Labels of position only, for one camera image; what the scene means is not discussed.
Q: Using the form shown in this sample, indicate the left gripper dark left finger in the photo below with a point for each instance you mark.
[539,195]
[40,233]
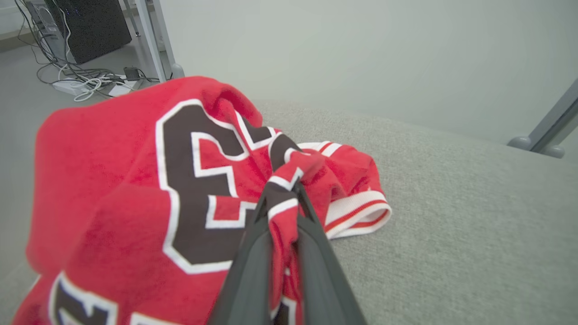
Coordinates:
[248,289]

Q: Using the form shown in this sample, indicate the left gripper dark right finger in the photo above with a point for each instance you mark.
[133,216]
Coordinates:
[320,289]

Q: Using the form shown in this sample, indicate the red Bulls 23 jersey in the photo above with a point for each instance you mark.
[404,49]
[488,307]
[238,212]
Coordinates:
[113,180]

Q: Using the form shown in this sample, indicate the white power adapter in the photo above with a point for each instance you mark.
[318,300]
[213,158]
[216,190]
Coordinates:
[119,90]

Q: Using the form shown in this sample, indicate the white partition panel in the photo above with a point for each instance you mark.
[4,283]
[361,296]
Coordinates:
[361,54]

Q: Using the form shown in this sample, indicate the black power adapter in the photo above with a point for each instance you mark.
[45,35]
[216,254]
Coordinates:
[131,73]

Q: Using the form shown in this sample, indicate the white power strip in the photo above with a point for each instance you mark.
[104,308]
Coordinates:
[67,85]

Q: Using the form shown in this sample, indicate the black computer tower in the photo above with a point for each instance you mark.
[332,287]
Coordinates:
[95,27]

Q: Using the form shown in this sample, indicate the grey rounded post foot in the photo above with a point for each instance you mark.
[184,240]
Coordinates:
[553,151]
[177,71]
[519,142]

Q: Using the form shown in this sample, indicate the grey partition post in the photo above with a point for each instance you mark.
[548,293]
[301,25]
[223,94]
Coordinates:
[153,36]
[557,117]

